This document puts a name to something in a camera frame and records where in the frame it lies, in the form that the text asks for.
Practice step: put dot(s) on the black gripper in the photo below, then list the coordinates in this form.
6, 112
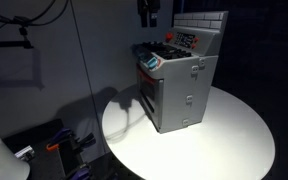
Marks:
148, 5

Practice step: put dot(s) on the small red stove button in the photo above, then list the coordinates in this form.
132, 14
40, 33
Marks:
196, 40
193, 46

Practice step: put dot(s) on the large red stove knob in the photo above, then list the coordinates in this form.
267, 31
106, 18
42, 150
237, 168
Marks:
169, 36

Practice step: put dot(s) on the grey toy stove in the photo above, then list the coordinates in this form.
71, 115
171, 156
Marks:
180, 93

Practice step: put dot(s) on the purple orange spring clamp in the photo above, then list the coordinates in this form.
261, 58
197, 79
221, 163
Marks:
60, 136

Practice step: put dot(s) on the black equipment box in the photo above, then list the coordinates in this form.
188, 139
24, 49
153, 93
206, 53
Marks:
40, 163

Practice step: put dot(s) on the silver metal bracket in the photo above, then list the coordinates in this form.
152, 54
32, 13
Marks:
24, 153

